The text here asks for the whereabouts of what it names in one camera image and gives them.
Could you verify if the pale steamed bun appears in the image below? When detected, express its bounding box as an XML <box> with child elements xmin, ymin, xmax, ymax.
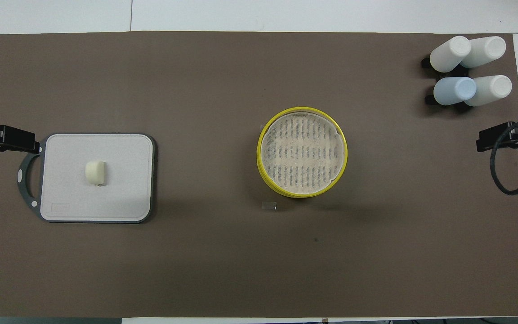
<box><xmin>85</xmin><ymin>160</ymin><xmax>108</xmax><ymax>186</ymax></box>

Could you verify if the yellow round steamer basket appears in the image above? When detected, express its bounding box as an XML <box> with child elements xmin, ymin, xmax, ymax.
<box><xmin>257</xmin><ymin>107</ymin><xmax>348</xmax><ymax>199</ymax></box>

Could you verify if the white steamer liner cloth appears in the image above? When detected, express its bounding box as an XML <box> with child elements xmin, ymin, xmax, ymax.
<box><xmin>260</xmin><ymin>112</ymin><xmax>346</xmax><ymax>195</ymax></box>

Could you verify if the white plastic cup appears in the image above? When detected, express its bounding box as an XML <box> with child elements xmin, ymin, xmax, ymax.
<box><xmin>460</xmin><ymin>36</ymin><xmax>507</xmax><ymax>69</ymax></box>
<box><xmin>429</xmin><ymin>36</ymin><xmax>472</xmax><ymax>73</ymax></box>
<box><xmin>464</xmin><ymin>75</ymin><xmax>513</xmax><ymax>107</ymax></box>

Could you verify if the light blue plastic cup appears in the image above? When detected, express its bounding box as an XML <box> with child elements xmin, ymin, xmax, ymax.
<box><xmin>433</xmin><ymin>77</ymin><xmax>477</xmax><ymax>106</ymax></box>

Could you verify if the black cup rack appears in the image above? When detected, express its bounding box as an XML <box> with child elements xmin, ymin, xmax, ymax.
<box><xmin>421</xmin><ymin>54</ymin><xmax>471</xmax><ymax>108</ymax></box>

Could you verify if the white cutting board grey rim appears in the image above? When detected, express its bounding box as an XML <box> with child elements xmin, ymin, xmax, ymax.
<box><xmin>17</xmin><ymin>133</ymin><xmax>156</xmax><ymax>224</ymax></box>

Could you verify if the brown table mat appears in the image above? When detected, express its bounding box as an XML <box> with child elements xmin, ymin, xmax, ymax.
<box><xmin>0</xmin><ymin>31</ymin><xmax>518</xmax><ymax>318</ymax></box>

